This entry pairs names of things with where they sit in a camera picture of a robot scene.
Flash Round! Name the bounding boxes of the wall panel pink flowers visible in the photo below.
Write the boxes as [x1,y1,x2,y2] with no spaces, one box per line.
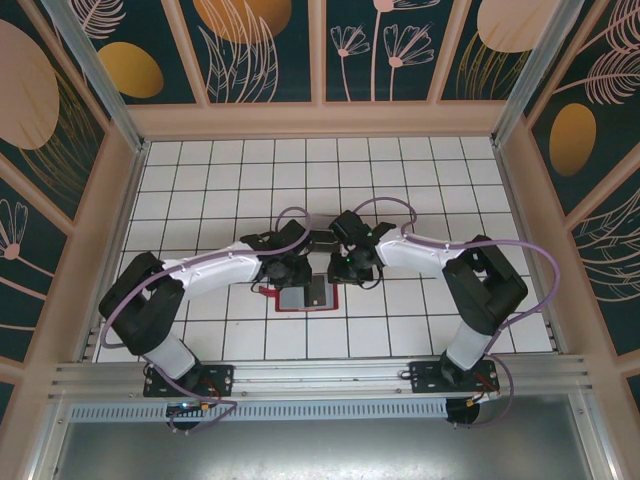
[322,0,466,105]

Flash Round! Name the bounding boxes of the aluminium table edge strip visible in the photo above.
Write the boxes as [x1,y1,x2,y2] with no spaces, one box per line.
[492,142,566,356]
[79,141,151,364]

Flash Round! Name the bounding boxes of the wall panel pink leaf outlines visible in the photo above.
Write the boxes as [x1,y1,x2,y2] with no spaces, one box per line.
[567,172,640,359]

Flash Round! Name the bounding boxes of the wall panel flower outline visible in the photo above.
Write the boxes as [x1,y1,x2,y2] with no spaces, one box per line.
[0,149,76,369]

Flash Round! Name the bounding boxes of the wall panel large pink oval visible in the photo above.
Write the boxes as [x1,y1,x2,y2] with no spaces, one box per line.
[0,0,112,226]

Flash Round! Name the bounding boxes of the red card holder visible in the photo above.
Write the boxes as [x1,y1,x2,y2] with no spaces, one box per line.
[262,284,341,315]

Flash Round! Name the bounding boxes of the dark grey credit card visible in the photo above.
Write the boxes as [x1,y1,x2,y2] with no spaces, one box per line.
[309,228,335,254]

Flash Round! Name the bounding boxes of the grey metal sheet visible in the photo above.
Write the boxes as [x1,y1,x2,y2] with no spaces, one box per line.
[29,419,616,480]

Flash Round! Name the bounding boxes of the clear acrylic card stand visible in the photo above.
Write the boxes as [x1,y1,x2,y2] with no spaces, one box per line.
[305,213,346,256]

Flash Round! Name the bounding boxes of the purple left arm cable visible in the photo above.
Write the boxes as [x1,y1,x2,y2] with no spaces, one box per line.
[99,205,315,436]

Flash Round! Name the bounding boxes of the wall panel orange oval fern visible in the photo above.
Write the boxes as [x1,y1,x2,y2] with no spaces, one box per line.
[519,0,640,219]

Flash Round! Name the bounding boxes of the wall panel orange circle leaves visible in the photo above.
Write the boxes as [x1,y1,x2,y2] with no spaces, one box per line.
[177,0,317,105]

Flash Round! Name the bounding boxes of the slotted grey cable duct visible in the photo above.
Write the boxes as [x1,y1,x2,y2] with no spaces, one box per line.
[67,399,451,421]

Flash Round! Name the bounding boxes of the aluminium front rail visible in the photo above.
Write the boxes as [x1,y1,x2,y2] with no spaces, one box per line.
[47,354,596,401]

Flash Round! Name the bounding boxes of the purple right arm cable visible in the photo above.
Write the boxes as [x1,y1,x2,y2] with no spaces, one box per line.
[344,197,559,431]

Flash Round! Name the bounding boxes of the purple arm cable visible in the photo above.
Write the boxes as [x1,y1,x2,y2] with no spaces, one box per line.
[344,197,559,431]
[99,205,315,436]

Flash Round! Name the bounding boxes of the wall panel pink circle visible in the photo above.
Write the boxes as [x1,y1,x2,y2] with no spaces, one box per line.
[438,0,556,103]

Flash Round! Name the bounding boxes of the aluminium corner post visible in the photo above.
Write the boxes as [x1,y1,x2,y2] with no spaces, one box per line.
[39,0,151,154]
[490,0,576,147]

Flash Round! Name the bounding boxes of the black credit card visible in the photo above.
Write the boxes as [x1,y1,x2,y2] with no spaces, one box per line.
[305,274,337,307]

